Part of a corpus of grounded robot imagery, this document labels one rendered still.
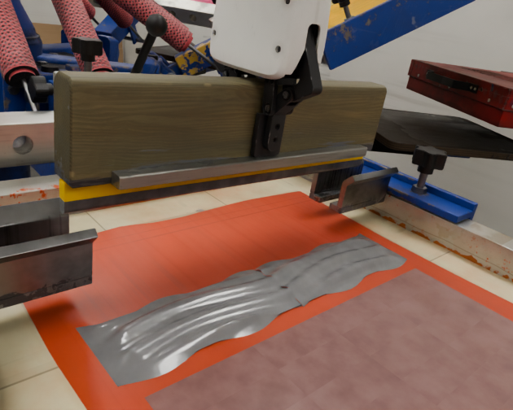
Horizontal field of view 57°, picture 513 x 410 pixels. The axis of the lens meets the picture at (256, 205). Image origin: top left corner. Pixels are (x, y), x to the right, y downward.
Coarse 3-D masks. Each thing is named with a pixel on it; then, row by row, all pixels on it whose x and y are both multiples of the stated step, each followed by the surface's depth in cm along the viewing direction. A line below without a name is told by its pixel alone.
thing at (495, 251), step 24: (0, 192) 47; (24, 192) 48; (48, 192) 50; (384, 216) 65; (408, 216) 62; (432, 216) 60; (432, 240) 60; (456, 240) 58; (480, 240) 56; (504, 240) 55; (480, 264) 56; (504, 264) 54
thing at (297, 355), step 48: (96, 240) 48; (144, 240) 50; (192, 240) 51; (96, 288) 41; (144, 288) 42; (192, 288) 43; (48, 336) 35; (288, 336) 39; (336, 336) 40; (96, 384) 31; (144, 384) 32; (192, 384) 33; (240, 384) 33; (288, 384) 34; (336, 384) 35; (384, 384) 35
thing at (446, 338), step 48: (240, 240) 53; (288, 240) 55; (336, 240) 57; (384, 240) 59; (384, 288) 48; (432, 288) 50; (480, 288) 51; (384, 336) 41; (432, 336) 42; (480, 336) 43; (432, 384) 36; (480, 384) 37
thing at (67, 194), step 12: (276, 168) 47; (288, 168) 48; (60, 180) 33; (192, 180) 41; (204, 180) 41; (60, 192) 34; (72, 192) 34; (84, 192) 34; (96, 192) 35; (108, 192) 36; (120, 192) 36
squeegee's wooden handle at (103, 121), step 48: (96, 96) 31; (144, 96) 33; (192, 96) 36; (240, 96) 39; (336, 96) 47; (384, 96) 53; (96, 144) 32; (144, 144) 35; (192, 144) 38; (240, 144) 41; (288, 144) 45; (336, 144) 50
